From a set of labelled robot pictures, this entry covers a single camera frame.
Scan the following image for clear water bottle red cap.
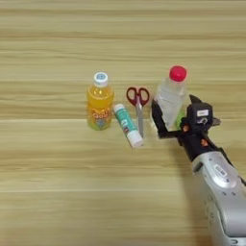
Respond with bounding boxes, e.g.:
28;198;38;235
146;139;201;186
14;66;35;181
153;64;188;132

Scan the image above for orange juice bottle white cap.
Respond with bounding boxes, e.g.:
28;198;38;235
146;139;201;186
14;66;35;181
86;71;115;132

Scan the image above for red handled scissors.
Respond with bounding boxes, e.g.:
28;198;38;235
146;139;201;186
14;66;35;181
125;86;151;139

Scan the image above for teal and white glue stick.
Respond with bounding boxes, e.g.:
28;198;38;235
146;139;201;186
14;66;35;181
112;103;145;149

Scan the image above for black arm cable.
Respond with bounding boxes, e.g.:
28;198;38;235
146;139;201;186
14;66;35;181
219;147;246;187

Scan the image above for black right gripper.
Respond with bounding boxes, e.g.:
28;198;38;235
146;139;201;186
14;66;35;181
150;93;223;162

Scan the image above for small black box white label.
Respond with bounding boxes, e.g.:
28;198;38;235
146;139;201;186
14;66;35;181
186;102;214;133

